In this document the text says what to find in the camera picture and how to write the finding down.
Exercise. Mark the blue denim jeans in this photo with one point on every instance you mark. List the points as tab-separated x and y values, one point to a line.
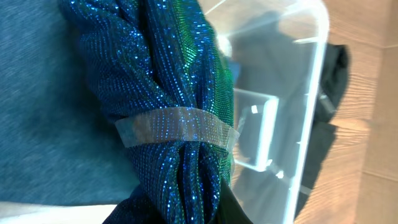
57	148

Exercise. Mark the sparkly blue green fabric bundle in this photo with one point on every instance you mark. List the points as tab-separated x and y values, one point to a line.
156	70

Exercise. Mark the clear plastic storage container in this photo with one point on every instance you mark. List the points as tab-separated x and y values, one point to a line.
276	50

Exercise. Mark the black garment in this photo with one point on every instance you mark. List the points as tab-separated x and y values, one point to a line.
333	84

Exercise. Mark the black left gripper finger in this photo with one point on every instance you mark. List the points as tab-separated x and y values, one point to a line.
229	210

